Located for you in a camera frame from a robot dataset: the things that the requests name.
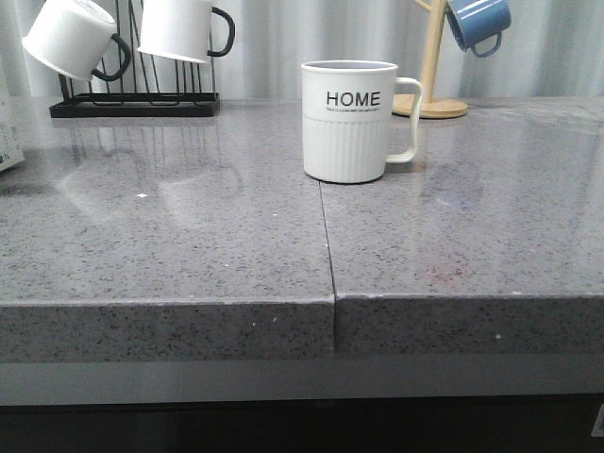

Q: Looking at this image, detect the black wire mug rack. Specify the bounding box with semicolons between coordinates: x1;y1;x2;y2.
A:
49;1;234;118

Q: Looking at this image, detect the wooden mug tree stand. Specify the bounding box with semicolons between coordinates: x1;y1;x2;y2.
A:
414;0;468;120

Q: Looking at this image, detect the whole milk carton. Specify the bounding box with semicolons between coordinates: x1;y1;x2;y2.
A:
0;67;25;172

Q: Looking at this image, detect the blue enamel mug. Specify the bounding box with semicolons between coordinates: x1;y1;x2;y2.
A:
445;0;512;58

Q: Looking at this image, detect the white HOME ribbed mug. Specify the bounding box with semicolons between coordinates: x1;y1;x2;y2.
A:
301;59;424;184

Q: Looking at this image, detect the white mug black handle right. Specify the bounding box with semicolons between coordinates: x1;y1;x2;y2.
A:
138;0;236;64

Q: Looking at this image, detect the white mug black handle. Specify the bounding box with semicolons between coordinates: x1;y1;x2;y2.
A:
138;0;236;64
22;0;132;82

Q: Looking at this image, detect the white mug black handle left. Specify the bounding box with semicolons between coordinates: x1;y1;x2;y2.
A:
22;0;132;82

